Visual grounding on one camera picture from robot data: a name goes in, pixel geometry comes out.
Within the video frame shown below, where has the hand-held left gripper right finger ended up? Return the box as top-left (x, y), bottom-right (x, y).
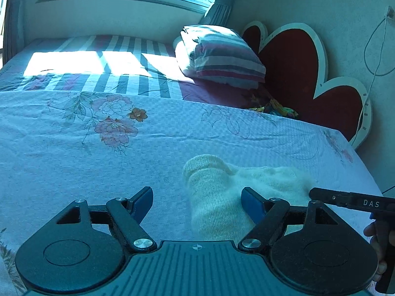
top-left (238, 187), bottom-right (344, 252)

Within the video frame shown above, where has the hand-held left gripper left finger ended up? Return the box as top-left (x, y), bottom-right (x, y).
top-left (56, 186), bottom-right (157, 252)

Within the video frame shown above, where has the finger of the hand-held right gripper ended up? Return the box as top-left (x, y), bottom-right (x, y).
top-left (309, 187), bottom-right (341, 206)

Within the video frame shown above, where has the cream knitted sweater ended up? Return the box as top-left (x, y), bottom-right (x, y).
top-left (182, 154), bottom-right (313, 241)

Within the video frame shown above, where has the person's right hand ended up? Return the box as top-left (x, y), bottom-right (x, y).
top-left (363, 221), bottom-right (388, 283)

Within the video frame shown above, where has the floral bed sheet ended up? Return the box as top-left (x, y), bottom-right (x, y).
top-left (0, 90), bottom-right (386, 296)

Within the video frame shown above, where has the colourful crumpled cloth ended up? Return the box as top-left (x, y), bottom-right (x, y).
top-left (247, 94), bottom-right (299, 118)

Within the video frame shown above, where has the red heart-shaped headboard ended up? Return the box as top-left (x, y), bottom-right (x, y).
top-left (241, 21), bottom-right (373, 151)

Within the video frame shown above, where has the striped bed sheet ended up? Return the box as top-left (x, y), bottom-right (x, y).
top-left (0, 35), bottom-right (266, 109)

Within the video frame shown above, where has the folded striped quilt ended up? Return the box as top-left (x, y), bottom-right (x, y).
top-left (173, 25), bottom-right (266, 86)

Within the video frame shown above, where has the grey tied curtain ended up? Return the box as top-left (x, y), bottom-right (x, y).
top-left (173, 0), bottom-right (257, 28)

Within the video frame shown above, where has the grey hanging curtain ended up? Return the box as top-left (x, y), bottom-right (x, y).
top-left (2, 0), bottom-right (25, 66)

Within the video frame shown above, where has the white wall cable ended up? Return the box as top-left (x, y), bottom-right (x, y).
top-left (354, 15), bottom-right (395, 144)

